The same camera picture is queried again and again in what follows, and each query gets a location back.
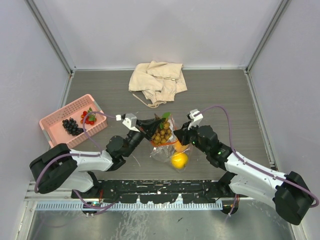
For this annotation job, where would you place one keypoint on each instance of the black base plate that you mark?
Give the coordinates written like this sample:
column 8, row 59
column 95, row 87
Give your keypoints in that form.
column 158, row 191

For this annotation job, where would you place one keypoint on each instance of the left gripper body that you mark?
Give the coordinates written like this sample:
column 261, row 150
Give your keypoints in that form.
column 133, row 139

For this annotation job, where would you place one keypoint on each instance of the aluminium frame rail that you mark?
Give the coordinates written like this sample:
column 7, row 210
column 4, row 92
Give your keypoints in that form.
column 57, row 195

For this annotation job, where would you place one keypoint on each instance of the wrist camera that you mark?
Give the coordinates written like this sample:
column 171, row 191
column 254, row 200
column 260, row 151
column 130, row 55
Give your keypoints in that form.
column 129, row 120
column 195, row 117

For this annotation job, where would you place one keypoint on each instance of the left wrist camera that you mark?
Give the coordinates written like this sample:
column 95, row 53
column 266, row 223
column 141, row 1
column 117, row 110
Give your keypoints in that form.
column 129, row 120

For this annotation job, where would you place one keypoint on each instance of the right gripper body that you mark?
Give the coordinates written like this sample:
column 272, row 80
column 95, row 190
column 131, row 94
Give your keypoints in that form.
column 190, row 136

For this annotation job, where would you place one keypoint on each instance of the beige cloth drawstring bag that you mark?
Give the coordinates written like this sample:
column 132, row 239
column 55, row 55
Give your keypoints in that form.
column 157, row 83

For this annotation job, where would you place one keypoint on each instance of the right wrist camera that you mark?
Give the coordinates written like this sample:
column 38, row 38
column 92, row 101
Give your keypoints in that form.
column 195, row 117

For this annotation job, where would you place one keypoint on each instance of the fake lemon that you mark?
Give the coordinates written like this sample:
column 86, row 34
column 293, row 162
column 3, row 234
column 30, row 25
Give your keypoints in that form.
column 179, row 160

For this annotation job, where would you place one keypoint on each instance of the clear zip top bag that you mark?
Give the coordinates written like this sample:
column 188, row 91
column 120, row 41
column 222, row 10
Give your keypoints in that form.
column 163, row 153

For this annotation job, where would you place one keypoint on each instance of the grey slotted cable duct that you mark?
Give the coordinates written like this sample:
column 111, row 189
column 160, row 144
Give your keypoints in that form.
column 150, row 206

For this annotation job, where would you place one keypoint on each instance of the fake brown longan bunch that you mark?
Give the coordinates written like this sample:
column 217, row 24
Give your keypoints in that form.
column 164, row 131

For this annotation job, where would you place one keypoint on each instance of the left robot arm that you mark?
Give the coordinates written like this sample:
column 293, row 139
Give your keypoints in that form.
column 62, row 167

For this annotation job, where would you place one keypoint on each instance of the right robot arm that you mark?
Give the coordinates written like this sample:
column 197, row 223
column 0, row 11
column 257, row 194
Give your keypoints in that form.
column 288, row 194

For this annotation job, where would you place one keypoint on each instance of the fake orange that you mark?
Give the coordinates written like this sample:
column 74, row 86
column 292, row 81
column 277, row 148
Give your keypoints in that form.
column 179, row 147

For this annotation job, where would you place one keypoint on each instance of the fake black grape bunch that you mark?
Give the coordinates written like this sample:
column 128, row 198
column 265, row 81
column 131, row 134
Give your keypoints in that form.
column 71, row 127

